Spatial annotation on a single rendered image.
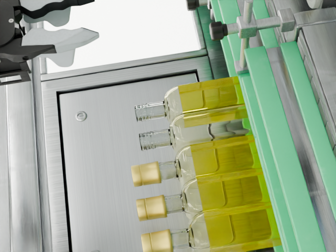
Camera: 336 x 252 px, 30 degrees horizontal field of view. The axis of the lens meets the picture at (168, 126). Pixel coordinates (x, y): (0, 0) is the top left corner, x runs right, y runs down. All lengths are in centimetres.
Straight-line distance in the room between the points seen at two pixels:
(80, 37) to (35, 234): 46
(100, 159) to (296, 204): 45
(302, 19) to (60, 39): 38
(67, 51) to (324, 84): 36
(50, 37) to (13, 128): 49
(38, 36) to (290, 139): 36
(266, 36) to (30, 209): 51
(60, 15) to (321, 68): 37
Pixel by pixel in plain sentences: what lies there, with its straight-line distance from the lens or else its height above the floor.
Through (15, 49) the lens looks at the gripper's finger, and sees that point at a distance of 77.
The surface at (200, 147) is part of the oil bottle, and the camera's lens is 98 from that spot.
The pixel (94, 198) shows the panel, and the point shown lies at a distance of 113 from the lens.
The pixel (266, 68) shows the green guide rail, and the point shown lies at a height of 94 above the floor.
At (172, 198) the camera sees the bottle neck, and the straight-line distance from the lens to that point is 96.
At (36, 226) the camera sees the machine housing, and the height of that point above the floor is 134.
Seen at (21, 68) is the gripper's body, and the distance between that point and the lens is 82.
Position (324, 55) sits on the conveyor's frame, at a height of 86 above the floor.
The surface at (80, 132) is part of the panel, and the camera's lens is 120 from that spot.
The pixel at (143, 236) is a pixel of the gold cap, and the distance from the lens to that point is 94.
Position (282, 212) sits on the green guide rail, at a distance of 90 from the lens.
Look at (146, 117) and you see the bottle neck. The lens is 104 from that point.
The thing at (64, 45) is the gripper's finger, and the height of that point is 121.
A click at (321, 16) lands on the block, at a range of 98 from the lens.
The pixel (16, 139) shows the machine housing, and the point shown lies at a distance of 122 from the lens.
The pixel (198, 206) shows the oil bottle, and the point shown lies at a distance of 94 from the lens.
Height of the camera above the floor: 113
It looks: 2 degrees down
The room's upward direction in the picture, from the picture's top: 99 degrees counter-clockwise
